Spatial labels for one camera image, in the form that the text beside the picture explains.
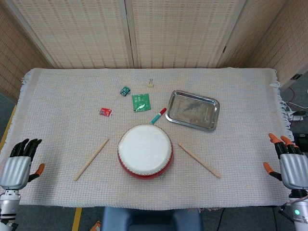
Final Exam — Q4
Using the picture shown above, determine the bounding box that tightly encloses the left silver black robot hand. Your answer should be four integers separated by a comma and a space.
0, 138, 46, 191

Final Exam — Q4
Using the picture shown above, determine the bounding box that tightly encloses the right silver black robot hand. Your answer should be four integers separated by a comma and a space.
263, 133, 308, 191

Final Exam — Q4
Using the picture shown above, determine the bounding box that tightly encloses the wooden drumstick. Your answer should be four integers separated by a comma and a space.
178, 142, 221, 179
73, 138, 110, 181

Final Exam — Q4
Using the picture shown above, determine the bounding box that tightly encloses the stainless steel rectangular tray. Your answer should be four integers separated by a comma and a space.
165, 90, 220, 132

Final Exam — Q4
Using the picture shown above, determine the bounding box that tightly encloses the red drum with white head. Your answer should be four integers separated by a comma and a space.
117, 123, 174, 180

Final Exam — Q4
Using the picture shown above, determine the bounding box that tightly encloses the black box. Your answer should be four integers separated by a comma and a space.
292, 132, 308, 152

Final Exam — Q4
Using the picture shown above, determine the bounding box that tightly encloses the white power strip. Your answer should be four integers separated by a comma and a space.
287, 112, 304, 122

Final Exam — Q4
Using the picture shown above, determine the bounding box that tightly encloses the beige woven tablecloth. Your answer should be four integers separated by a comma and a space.
0, 67, 296, 209

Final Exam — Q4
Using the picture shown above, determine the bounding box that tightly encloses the red candy wrapper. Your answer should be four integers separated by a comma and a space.
98, 107, 114, 118

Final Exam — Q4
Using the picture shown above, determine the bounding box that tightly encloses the green sachet packet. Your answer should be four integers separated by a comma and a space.
131, 93, 152, 113

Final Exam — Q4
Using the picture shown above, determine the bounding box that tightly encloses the blue padded seat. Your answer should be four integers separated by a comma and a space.
101, 206, 204, 231

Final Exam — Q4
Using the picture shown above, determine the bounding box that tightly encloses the teal marker with red cap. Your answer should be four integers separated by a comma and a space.
149, 107, 167, 126

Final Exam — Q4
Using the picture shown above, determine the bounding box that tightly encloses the bamboo folding screen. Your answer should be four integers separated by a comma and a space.
0, 0, 308, 103

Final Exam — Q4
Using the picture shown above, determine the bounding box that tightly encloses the red cable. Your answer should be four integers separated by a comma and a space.
288, 87, 297, 103

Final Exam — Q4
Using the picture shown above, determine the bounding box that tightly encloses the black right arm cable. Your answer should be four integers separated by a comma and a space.
216, 207, 227, 231

